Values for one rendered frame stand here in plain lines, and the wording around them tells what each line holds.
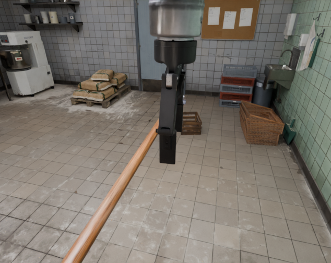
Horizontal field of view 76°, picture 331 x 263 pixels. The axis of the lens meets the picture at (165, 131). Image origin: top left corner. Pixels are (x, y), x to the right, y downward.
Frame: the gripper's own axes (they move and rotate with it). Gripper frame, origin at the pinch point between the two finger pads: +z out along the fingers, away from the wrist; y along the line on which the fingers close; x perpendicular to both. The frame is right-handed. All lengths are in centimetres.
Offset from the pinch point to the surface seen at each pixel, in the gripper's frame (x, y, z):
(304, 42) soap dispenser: -137, 291, -3
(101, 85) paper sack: 184, 344, 86
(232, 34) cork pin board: -60, 432, -4
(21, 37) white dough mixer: 367, 385, 7
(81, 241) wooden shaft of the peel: 13.7, -17.9, 12.2
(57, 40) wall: 346, 474, 18
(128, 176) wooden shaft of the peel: 11.2, 1.5, 12.5
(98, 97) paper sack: 185, 328, 107
